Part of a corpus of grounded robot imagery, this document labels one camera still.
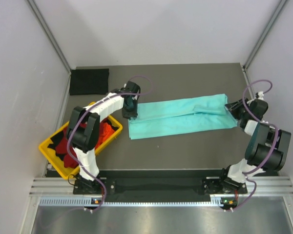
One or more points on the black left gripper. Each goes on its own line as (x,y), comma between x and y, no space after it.
(133,114)

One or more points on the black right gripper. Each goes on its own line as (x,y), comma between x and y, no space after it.
(234,107)

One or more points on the teal t shirt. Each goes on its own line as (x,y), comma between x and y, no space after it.
(181,116)

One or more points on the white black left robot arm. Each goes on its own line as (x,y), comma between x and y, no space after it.
(84,126)

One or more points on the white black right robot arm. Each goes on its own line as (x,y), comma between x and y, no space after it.
(267,149)

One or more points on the orange t shirt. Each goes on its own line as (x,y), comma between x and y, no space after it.
(106,131)

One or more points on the folded black t shirt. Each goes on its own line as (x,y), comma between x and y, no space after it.
(89,82)

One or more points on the dark red t shirt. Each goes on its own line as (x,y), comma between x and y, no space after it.
(69,162)

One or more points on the black t shirt in bin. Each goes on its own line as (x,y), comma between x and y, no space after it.
(58,144)

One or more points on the yellow plastic bin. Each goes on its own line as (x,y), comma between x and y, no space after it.
(58,164)

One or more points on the aluminium frame rail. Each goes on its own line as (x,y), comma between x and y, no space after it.
(261,185)

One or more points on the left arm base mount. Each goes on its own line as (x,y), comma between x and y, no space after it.
(83,186)

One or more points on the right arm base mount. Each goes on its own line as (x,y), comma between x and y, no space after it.
(217,185)

